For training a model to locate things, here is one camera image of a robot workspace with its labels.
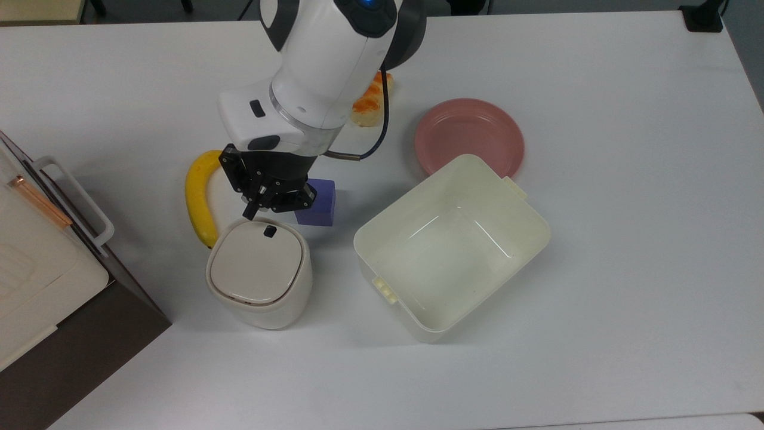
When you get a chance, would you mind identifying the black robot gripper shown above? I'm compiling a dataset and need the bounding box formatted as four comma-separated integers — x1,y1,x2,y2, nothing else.
218,145,318,220

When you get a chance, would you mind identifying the small white lidded trash can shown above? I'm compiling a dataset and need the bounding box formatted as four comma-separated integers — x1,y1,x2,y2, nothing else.
206,217,313,330

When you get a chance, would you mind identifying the purple cube block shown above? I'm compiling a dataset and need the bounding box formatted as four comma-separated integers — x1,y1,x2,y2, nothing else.
295,179,336,228

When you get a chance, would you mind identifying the yellow banana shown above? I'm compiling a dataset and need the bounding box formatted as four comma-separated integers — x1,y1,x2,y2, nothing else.
185,150,224,250

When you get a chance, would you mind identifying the bread with orange topping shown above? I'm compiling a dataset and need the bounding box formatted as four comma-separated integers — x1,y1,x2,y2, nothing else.
351,72,395,128

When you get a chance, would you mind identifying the white square plastic storage bin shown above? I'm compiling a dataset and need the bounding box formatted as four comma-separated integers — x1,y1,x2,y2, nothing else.
353,154,551,344

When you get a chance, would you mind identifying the pink round plate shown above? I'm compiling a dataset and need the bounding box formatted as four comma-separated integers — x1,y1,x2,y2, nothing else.
415,99,526,180

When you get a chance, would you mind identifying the dark brown drawer cabinet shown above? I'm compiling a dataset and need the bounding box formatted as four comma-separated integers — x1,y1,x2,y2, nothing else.
0,131,172,430

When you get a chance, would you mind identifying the cream toy appliance box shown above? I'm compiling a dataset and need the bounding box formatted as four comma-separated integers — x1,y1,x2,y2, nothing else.
0,146,110,371

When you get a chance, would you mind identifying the beige wooden side table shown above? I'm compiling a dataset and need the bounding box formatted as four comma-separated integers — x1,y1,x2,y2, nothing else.
0,0,88,26

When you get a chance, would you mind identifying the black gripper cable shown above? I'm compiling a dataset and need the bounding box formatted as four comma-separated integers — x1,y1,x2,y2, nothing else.
324,70,392,162

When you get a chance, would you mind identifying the black stand base plate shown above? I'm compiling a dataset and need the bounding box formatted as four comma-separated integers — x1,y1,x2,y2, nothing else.
679,0,724,33

